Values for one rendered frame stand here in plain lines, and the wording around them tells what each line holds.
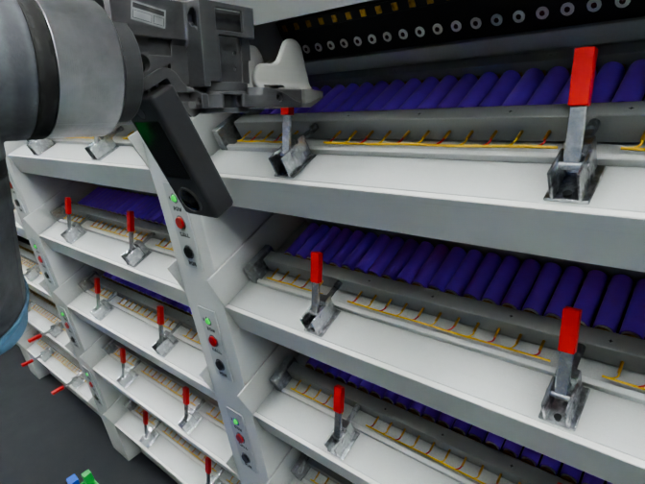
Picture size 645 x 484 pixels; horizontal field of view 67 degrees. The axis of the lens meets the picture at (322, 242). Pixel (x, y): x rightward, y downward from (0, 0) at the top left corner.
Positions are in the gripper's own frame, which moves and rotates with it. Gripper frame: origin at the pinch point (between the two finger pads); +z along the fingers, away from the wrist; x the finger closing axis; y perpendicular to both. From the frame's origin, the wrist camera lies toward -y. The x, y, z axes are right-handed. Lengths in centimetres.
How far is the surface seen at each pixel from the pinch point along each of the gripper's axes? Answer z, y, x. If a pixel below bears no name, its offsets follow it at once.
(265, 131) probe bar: 2.6, -2.9, 8.4
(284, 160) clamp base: -3.5, -5.5, -1.0
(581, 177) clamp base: -3.6, -5.4, -27.7
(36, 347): 13, -80, 151
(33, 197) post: 0, -17, 86
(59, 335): 9, -62, 112
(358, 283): 5.5, -20.2, -3.0
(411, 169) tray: -0.5, -6.0, -13.5
